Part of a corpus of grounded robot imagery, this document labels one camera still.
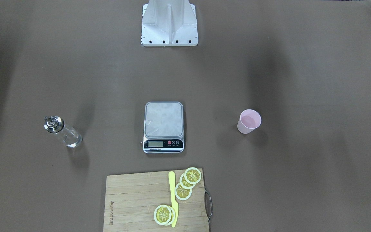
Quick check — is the pink plastic cup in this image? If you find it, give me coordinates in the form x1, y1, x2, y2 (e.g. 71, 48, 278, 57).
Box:
237, 109, 262, 134

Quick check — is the glass sauce bottle metal spout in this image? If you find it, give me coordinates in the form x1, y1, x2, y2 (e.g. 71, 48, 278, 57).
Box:
44, 116, 82, 148

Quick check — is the digital kitchen scale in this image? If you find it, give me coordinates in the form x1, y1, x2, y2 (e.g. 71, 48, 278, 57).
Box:
142, 101, 185, 154

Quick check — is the yellow plastic knife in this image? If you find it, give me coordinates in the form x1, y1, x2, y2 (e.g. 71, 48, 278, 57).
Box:
168, 171, 179, 228

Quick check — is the lemon slice middle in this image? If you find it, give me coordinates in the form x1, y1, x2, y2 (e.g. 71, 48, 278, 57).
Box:
179, 173, 195, 189

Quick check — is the lemon slice near knife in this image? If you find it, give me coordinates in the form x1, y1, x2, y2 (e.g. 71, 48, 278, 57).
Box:
174, 183, 192, 201

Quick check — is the lemon slice behind pair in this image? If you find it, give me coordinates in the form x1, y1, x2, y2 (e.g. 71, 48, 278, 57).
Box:
165, 206, 176, 226

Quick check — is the bamboo cutting board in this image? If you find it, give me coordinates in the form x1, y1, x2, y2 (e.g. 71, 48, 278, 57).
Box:
103, 171, 212, 232

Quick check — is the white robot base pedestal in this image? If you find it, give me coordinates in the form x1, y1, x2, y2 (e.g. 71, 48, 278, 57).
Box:
140, 0, 199, 47

